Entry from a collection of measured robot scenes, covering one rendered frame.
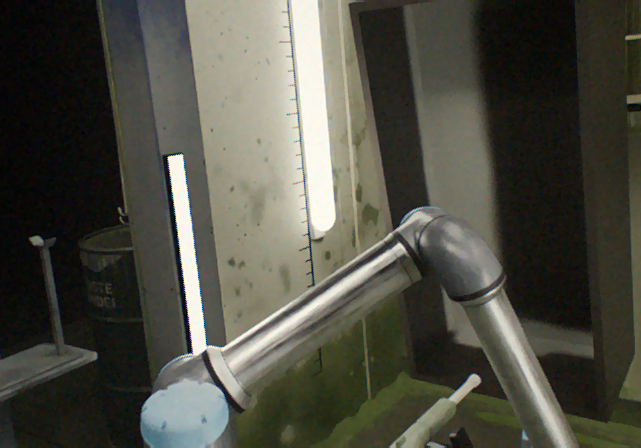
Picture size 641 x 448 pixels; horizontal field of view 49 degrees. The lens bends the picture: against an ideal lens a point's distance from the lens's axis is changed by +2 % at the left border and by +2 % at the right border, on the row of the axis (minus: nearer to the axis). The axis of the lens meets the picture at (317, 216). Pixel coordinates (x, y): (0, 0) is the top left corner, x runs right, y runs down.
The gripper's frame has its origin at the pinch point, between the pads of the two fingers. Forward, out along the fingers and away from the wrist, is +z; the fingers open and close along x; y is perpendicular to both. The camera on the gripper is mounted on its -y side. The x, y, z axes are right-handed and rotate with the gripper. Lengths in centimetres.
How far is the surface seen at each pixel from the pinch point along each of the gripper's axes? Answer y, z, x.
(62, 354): -23, 80, -44
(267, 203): -45, 77, 39
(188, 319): -20, 73, -6
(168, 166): -66, 78, -4
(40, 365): -23, 80, -50
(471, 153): -63, 15, 67
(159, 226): -48, 82, -6
